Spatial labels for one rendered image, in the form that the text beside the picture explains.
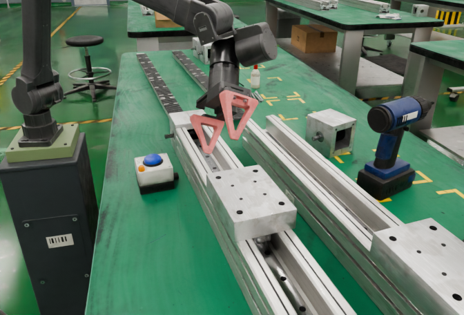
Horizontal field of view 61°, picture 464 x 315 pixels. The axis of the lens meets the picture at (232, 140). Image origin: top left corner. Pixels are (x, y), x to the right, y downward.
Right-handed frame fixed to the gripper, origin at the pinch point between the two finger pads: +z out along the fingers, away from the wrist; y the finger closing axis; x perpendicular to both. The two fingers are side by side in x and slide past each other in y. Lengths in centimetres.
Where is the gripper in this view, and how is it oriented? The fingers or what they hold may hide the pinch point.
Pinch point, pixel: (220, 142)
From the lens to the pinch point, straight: 69.3
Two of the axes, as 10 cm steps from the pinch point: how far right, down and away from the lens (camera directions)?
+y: 5.1, -2.7, -8.2
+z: -0.4, 9.4, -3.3
